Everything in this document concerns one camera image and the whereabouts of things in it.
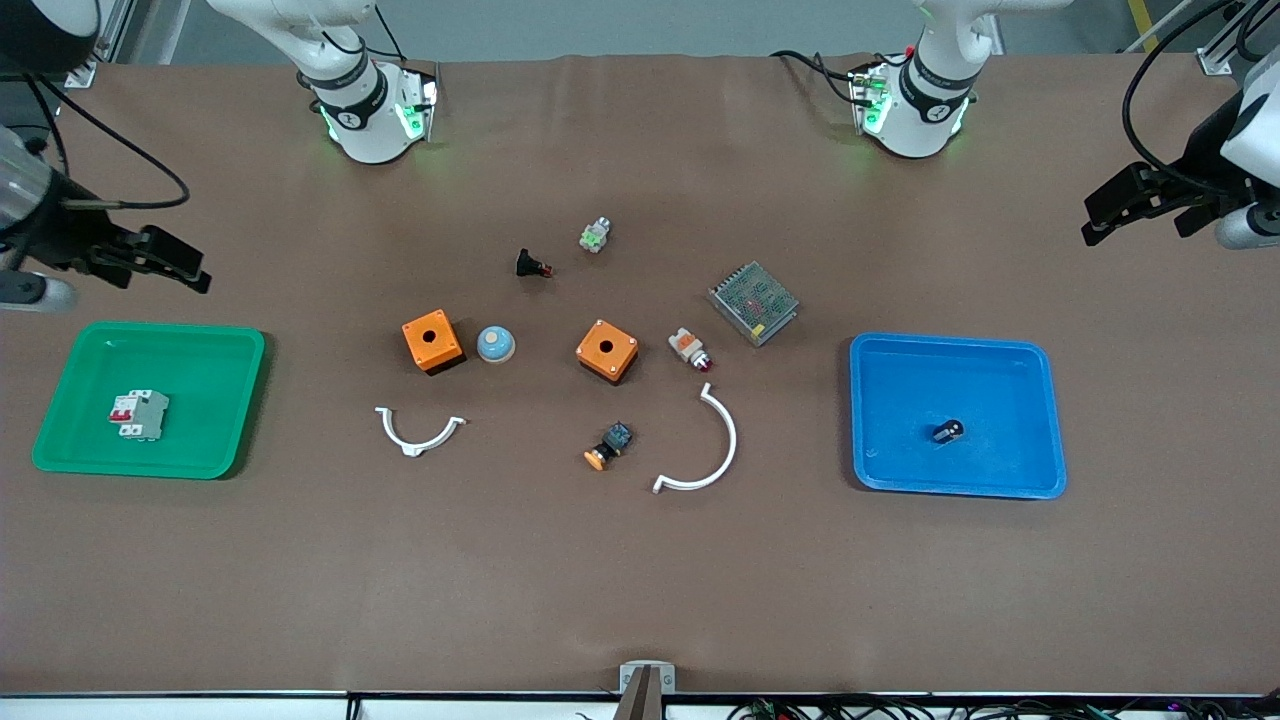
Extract blue plastic tray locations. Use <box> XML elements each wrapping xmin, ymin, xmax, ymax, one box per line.
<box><xmin>849</xmin><ymin>332</ymin><xmax>1068</xmax><ymax>500</ymax></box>

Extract silver mesh power supply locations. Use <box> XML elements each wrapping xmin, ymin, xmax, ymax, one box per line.
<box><xmin>708</xmin><ymin>261</ymin><xmax>800</xmax><ymax>348</ymax></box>

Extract orange mushroom push button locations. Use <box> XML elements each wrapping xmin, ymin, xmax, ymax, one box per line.
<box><xmin>584</xmin><ymin>421</ymin><xmax>635</xmax><ymax>472</ymax></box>

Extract brown table mat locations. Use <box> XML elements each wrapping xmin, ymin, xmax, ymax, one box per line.
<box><xmin>0</xmin><ymin>52</ymin><xmax>1280</xmax><ymax>696</ymax></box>

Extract white red circuit breaker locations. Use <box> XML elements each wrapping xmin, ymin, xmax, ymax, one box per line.
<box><xmin>108</xmin><ymin>389</ymin><xmax>170</xmax><ymax>442</ymax></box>

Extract small white pipe clamp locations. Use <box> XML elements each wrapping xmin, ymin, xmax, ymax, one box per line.
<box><xmin>374</xmin><ymin>405</ymin><xmax>468</xmax><ymax>458</ymax></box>

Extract red indicator lamp orange body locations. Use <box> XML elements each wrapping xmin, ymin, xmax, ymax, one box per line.
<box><xmin>668</xmin><ymin>326</ymin><xmax>714</xmax><ymax>374</ymax></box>

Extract black arm base cables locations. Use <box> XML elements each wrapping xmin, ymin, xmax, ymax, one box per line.
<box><xmin>770</xmin><ymin>48</ymin><xmax>867</xmax><ymax>107</ymax></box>

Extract grey metal bracket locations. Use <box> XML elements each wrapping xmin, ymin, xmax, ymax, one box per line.
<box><xmin>619</xmin><ymin>661</ymin><xmax>677</xmax><ymax>694</ymax></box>

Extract orange button box with hole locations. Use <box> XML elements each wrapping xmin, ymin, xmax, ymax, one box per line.
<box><xmin>575</xmin><ymin>319</ymin><xmax>640</xmax><ymax>385</ymax></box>
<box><xmin>402</xmin><ymin>309</ymin><xmax>466</xmax><ymax>376</ymax></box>

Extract green plastic tray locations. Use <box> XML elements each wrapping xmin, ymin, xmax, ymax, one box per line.
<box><xmin>31</xmin><ymin>320</ymin><xmax>267</xmax><ymax>481</ymax></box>

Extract black cable bundle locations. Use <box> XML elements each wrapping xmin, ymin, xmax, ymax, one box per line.
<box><xmin>725</xmin><ymin>695</ymin><xmax>1280</xmax><ymax>720</ymax></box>

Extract large white arc clamp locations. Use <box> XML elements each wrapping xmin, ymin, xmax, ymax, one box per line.
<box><xmin>652</xmin><ymin>383</ymin><xmax>739</xmax><ymax>495</ymax></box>

